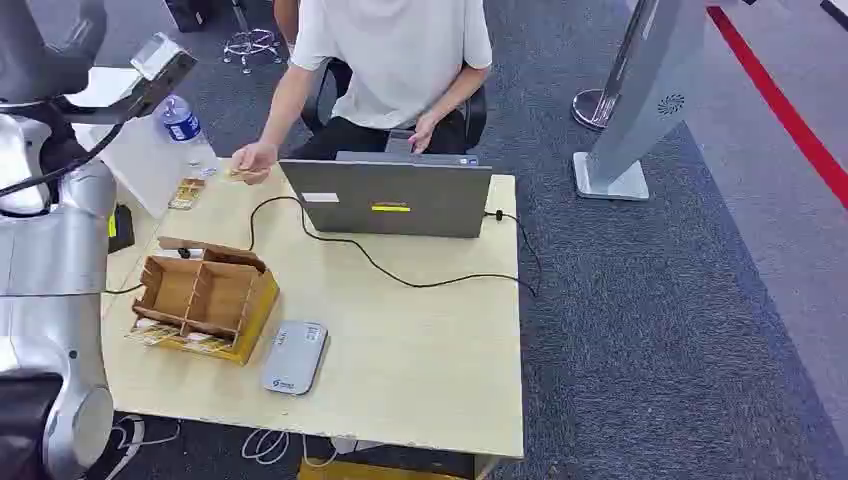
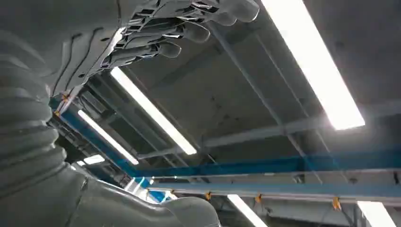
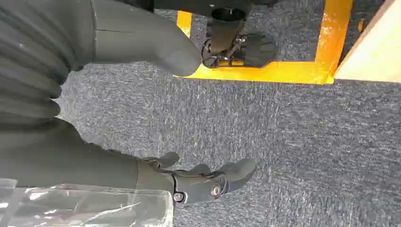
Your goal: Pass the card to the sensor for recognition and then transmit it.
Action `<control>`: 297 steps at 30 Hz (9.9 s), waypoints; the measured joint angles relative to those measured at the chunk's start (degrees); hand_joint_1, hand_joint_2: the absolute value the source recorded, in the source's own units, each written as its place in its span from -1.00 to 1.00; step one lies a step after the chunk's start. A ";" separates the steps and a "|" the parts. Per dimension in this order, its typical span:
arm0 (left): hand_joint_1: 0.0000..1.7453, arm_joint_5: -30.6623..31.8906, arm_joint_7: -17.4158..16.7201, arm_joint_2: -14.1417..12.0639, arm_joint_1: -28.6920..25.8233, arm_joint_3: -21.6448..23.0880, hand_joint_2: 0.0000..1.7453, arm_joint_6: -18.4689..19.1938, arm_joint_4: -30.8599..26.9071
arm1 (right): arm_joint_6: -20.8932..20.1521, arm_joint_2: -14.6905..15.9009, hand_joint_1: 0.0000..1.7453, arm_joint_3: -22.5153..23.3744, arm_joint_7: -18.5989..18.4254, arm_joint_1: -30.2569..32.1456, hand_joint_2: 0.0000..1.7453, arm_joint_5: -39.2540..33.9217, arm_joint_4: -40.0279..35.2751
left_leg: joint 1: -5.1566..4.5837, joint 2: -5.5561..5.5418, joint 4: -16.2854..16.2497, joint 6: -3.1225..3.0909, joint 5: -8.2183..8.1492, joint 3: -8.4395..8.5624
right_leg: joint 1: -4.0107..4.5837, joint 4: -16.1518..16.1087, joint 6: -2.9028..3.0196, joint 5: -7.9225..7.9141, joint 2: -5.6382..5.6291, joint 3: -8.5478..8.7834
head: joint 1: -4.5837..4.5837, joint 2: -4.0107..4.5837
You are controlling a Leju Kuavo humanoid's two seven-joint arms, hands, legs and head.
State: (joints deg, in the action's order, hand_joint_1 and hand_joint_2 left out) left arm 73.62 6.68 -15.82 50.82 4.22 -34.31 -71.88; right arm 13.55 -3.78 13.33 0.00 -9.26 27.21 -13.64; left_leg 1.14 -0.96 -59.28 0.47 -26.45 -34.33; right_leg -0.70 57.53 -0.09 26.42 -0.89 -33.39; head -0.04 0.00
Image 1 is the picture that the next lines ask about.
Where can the person's right hand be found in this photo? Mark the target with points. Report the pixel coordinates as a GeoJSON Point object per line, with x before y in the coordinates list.
{"type": "Point", "coordinates": [255, 160]}

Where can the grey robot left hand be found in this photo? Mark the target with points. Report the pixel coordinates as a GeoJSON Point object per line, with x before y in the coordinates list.
{"type": "Point", "coordinates": [46, 46]}

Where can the person's left hand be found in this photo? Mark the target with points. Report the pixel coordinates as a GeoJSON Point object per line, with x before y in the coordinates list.
{"type": "Point", "coordinates": [424, 132]}

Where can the small card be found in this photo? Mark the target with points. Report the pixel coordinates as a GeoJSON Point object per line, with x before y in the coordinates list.
{"type": "Point", "coordinates": [237, 175]}

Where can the grey phone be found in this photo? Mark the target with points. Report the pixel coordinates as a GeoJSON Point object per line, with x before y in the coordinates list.
{"type": "Point", "coordinates": [399, 141]}

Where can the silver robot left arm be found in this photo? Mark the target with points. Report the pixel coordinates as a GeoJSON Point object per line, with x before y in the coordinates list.
{"type": "Point", "coordinates": [46, 265]}

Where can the black office chair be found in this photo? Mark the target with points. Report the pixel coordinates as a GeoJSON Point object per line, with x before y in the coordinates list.
{"type": "Point", "coordinates": [474, 109]}

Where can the grey laptop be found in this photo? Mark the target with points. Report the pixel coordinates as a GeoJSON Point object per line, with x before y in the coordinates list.
{"type": "Point", "coordinates": [391, 199]}

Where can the stack of cards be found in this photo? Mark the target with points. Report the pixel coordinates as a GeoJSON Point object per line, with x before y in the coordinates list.
{"type": "Point", "coordinates": [186, 194]}

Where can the clear water bottle blue label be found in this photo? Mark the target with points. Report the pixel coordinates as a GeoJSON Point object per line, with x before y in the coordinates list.
{"type": "Point", "coordinates": [182, 129]}

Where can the person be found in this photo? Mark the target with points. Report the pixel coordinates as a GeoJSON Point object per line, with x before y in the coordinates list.
{"type": "Point", "coordinates": [391, 60]}

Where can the white sheet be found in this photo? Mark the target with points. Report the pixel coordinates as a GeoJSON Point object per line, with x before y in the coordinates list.
{"type": "Point", "coordinates": [142, 166]}

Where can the chrome chair base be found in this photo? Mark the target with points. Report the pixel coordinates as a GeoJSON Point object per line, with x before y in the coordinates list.
{"type": "Point", "coordinates": [252, 45]}

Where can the black case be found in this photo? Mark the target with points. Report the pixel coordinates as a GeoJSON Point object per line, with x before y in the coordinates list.
{"type": "Point", "coordinates": [184, 14]}

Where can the wooden card box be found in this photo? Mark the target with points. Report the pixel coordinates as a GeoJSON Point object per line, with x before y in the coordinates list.
{"type": "Point", "coordinates": [205, 301]}

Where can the black block with yellow tag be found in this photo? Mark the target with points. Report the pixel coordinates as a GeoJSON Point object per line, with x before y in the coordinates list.
{"type": "Point", "coordinates": [120, 228]}

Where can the silver kiosk stand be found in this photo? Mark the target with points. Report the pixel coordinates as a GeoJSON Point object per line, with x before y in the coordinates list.
{"type": "Point", "coordinates": [642, 106]}

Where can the red floor tape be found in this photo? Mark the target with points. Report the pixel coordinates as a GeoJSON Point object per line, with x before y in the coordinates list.
{"type": "Point", "coordinates": [788, 116]}

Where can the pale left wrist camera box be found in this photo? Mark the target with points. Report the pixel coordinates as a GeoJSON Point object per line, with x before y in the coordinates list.
{"type": "Point", "coordinates": [162, 60]}

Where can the chrome stanchion post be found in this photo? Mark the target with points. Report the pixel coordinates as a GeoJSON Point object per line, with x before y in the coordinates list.
{"type": "Point", "coordinates": [596, 106]}

